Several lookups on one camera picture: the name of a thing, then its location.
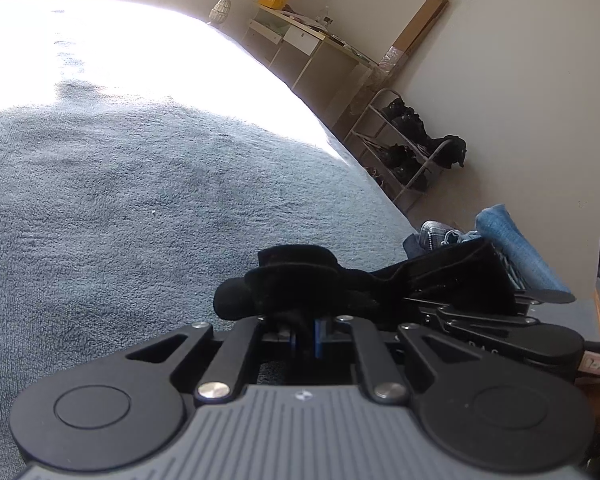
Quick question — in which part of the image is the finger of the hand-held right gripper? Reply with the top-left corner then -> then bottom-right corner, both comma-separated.
417,315 -> 486,345
402,296 -> 541,320

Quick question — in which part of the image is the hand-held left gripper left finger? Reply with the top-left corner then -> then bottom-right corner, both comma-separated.
125,316 -> 307,406

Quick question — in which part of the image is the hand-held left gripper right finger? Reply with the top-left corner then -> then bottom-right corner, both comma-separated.
313,315 -> 482,406

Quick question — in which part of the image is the black t-shirt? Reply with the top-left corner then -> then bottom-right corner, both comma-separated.
212,239 -> 526,328

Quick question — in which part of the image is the folded blue denim garment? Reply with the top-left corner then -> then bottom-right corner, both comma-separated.
474,203 -> 574,294

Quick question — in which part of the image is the folded plaid garment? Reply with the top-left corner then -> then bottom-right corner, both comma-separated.
404,219 -> 480,261

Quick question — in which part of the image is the black boot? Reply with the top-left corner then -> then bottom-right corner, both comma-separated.
420,134 -> 468,170
374,142 -> 429,192
380,97 -> 429,137

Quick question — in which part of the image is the metal shoe rack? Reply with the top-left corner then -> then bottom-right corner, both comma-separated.
344,87 -> 468,215

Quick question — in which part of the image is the grey fleece blanket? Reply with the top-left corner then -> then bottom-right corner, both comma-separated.
0,0 -> 422,461

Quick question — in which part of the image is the white desk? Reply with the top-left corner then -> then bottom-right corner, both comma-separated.
244,2 -> 382,127

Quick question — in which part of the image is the long cardboard box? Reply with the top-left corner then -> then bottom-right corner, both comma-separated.
377,0 -> 450,74

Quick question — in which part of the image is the white patterned oval ornament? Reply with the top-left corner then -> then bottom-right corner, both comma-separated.
209,0 -> 235,24

